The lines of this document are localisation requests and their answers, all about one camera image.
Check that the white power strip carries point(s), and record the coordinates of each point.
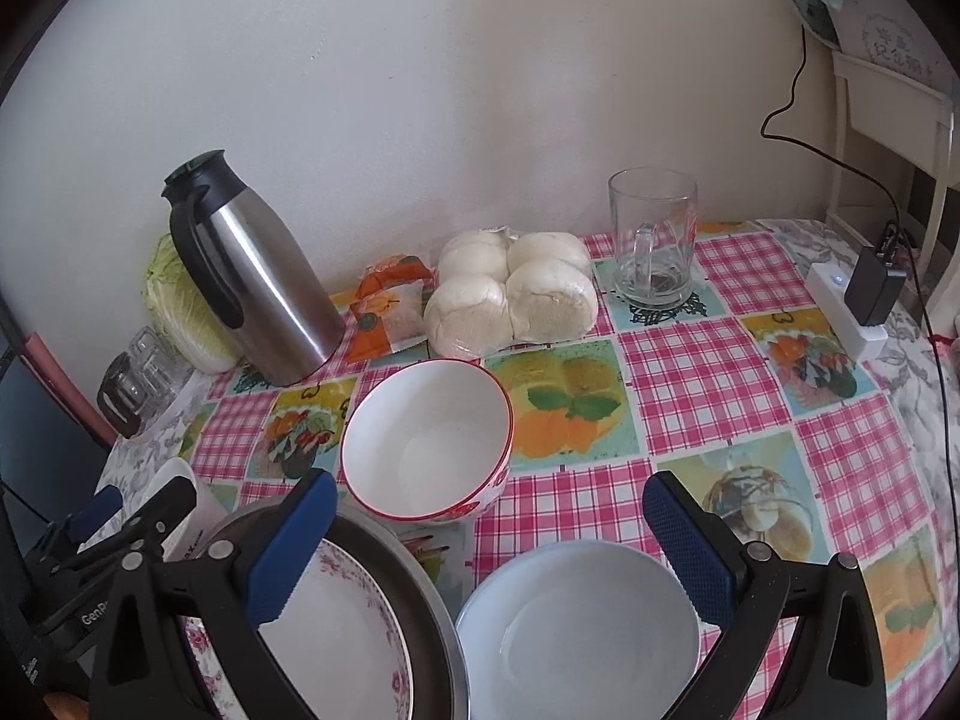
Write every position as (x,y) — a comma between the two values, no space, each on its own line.
(836,300)

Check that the stainless steel plate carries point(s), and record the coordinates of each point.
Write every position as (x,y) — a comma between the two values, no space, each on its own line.
(442,645)

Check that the pink checked tablecloth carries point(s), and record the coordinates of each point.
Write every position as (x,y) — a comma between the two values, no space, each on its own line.
(675,360)

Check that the stainless steel thermos jug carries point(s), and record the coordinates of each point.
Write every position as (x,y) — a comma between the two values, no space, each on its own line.
(262,285)

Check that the white shelf rack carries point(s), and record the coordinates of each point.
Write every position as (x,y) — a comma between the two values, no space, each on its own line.
(885,90)

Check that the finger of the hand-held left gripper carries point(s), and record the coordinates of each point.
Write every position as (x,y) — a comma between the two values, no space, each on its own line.
(97,504)
(161,502)

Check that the small white bowl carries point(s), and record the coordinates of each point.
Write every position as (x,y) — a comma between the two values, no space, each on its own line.
(210,519)

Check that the round floral plate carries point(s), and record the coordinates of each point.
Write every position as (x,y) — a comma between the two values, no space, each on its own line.
(337,637)

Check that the dark blue panel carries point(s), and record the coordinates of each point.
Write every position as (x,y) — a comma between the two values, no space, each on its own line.
(37,450)

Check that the clear glass cup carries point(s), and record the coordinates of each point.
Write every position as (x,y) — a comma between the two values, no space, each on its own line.
(150,356)
(172,382)

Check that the pink board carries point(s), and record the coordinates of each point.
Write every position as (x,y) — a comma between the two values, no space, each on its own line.
(67,390)

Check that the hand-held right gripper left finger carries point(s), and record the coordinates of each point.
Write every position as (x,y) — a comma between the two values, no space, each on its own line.
(292,540)

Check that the light blue bowl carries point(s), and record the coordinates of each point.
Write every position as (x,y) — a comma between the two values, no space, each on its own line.
(577,630)

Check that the napa cabbage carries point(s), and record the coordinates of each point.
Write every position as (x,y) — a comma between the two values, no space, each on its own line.
(180,307)

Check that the strawberry print bowl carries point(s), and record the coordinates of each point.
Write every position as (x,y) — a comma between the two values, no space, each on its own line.
(427,435)

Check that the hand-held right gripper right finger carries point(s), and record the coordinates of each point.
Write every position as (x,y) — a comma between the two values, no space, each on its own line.
(690,555)

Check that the glass mug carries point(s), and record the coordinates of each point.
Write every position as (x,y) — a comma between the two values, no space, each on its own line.
(652,240)

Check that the grey printed card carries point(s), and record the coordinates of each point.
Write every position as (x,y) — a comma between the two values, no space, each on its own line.
(892,22)

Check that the black charger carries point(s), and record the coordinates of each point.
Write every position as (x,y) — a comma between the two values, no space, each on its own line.
(874,285)

